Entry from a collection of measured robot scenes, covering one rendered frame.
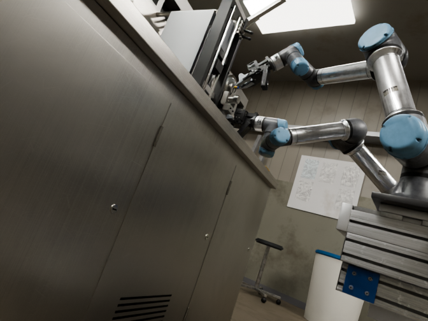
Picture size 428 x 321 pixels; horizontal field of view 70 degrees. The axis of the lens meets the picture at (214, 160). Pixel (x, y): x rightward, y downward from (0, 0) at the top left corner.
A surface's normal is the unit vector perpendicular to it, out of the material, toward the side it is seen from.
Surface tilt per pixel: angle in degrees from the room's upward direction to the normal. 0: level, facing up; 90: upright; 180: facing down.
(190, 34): 90
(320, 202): 90
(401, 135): 97
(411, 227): 90
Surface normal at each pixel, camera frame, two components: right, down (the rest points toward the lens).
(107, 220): 0.86, 0.19
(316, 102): -0.52, -0.37
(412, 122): -0.75, -0.27
